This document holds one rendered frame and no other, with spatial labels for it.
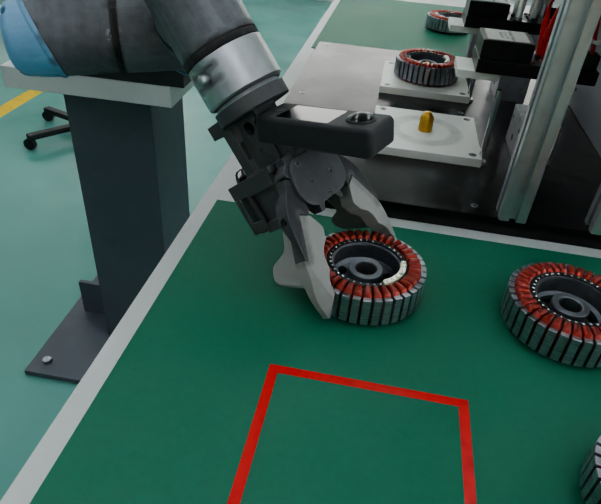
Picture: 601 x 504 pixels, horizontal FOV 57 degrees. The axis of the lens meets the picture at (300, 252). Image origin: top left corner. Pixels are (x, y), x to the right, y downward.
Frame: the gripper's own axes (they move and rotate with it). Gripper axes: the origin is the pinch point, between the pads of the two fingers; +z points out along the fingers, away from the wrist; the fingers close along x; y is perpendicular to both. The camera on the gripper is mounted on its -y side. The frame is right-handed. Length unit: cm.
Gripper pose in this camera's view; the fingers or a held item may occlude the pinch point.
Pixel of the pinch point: (369, 277)
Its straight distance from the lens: 53.1
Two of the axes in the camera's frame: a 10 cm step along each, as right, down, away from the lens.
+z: 5.0, 8.5, 1.7
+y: -6.6, 2.4, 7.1
